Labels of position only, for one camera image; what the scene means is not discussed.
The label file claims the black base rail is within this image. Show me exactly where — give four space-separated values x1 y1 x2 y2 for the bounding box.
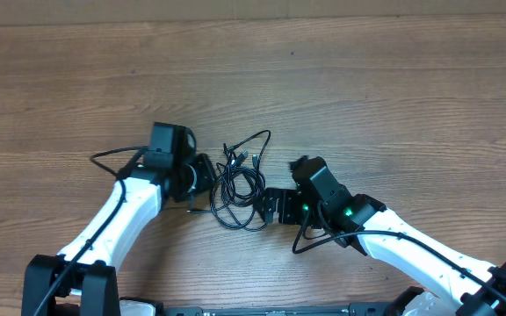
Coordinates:
156 302 403 316

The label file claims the black audio cable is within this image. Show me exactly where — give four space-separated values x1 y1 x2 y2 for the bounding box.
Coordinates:
185 129 272 216

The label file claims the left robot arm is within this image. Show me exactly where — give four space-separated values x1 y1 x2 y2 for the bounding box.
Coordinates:
21 122 214 316

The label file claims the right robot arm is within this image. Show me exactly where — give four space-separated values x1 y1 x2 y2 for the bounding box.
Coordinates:
254 156 506 315

